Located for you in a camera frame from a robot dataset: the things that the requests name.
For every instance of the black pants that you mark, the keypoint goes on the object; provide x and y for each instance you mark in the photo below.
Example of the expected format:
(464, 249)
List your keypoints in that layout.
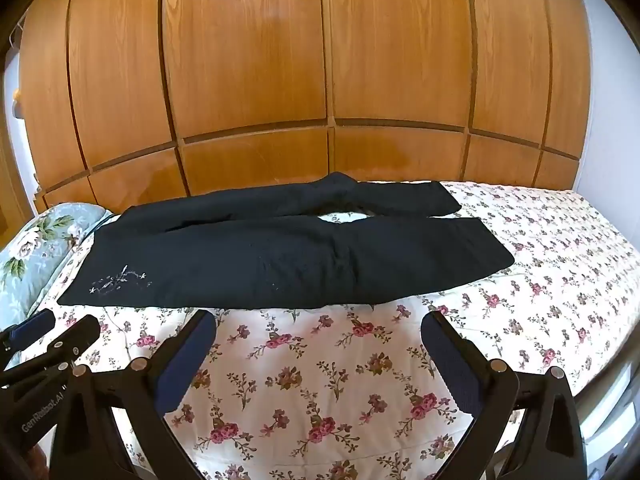
(280, 260)

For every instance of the floral bedsheet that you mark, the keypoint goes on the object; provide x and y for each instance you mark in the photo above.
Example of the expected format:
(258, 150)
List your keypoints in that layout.
(320, 370)

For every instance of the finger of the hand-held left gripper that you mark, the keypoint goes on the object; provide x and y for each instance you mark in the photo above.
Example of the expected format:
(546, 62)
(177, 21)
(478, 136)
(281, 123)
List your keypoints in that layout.
(75, 337)
(27, 330)

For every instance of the wooden wardrobe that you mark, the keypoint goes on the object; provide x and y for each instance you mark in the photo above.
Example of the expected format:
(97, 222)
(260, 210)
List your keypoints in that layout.
(300, 70)

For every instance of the light blue floral pillow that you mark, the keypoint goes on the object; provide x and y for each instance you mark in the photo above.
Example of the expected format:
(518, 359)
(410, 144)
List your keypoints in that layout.
(35, 255)

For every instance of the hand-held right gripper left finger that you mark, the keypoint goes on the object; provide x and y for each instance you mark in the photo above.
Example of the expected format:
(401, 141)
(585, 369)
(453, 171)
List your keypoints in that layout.
(186, 360)

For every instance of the white bed base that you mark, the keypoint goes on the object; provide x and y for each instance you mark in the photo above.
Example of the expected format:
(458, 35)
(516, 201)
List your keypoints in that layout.
(607, 400)

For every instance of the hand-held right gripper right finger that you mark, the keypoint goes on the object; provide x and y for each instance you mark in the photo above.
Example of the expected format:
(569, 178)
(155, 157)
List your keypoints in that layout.
(446, 360)

